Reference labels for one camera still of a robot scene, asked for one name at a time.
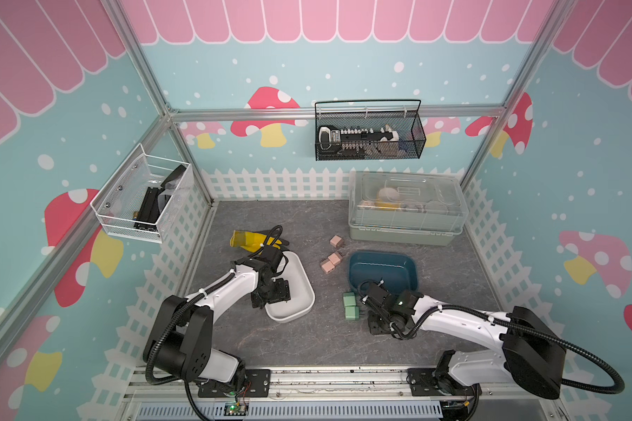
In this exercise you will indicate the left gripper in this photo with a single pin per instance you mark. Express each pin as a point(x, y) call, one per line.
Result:
point(282, 294)

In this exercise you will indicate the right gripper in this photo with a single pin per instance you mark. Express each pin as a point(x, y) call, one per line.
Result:
point(374, 331)

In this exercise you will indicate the teal plastic bin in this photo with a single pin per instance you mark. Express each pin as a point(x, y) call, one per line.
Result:
point(397, 271)

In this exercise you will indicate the pink plug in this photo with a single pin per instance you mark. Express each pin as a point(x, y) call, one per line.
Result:
point(337, 241)
point(335, 259)
point(327, 266)

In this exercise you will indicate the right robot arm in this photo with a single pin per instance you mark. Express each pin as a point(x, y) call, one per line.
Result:
point(518, 347)

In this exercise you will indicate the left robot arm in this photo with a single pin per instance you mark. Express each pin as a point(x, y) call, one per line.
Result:
point(179, 347)

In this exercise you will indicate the clear lidded storage box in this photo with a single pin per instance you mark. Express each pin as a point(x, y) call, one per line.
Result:
point(406, 208)

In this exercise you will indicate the green plug lower left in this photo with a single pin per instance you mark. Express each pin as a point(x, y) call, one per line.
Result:
point(352, 313)

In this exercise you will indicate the white plastic bin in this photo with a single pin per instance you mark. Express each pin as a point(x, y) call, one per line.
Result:
point(302, 296)

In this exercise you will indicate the yellow black work glove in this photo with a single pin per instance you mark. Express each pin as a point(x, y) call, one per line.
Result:
point(254, 241)

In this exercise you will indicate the black tool in white basket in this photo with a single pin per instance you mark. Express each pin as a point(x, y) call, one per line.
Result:
point(145, 219)

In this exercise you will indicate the power strip in black basket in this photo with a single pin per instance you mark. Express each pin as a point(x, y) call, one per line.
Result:
point(333, 140)

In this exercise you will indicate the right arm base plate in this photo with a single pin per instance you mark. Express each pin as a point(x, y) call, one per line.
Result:
point(424, 382)

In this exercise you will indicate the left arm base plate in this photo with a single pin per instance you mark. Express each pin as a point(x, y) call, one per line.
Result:
point(246, 383)

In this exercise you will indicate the white wire wall basket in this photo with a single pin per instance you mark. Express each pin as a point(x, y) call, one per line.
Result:
point(116, 203)

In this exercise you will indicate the black wire wall basket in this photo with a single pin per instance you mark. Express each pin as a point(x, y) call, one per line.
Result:
point(402, 115)

